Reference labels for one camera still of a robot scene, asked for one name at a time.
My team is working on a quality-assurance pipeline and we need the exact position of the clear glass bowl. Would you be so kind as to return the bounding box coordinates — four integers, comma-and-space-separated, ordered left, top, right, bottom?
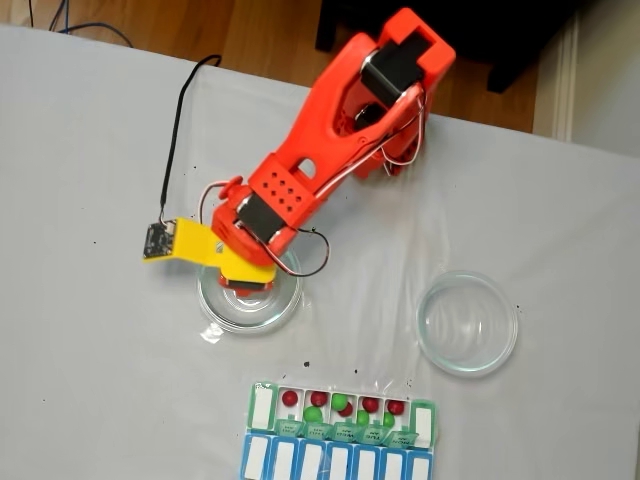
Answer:
416, 269, 520, 379
196, 249, 305, 336

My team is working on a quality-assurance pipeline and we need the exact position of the red white black servo wire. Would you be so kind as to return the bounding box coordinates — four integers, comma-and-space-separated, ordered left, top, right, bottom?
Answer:
198, 180, 229, 221
314, 92, 429, 201
272, 228, 331, 279

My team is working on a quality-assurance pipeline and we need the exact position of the black camera circuit board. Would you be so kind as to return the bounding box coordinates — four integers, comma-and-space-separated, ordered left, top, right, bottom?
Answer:
142, 219, 177, 261

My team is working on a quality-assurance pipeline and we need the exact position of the black camera cable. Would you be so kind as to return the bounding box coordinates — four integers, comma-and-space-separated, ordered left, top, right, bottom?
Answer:
158, 53, 223, 224

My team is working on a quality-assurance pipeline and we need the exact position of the blue weekly pill organizer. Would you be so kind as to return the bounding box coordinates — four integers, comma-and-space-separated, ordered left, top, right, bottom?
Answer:
241, 433, 434, 480

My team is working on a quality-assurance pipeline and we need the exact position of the green weekly pill organizer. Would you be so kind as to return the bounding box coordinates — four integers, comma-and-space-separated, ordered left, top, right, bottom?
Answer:
248, 381, 439, 449

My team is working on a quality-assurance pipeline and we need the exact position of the white door trim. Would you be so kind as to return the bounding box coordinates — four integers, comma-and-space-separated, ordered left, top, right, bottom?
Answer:
552, 19, 584, 144

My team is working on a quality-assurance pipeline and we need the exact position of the dark wooden furniture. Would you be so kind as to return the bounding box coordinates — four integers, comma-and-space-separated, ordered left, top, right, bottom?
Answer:
314, 0, 601, 94

